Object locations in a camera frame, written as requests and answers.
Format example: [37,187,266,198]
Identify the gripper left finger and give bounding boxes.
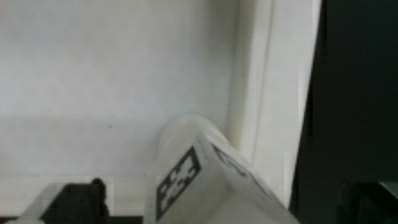
[39,178,110,224]

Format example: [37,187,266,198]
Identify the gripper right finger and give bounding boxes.
[337,182,398,224]

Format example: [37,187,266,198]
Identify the white table leg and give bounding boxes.
[143,114,300,224]

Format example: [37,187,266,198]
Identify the white square table top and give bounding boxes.
[0,0,321,217]

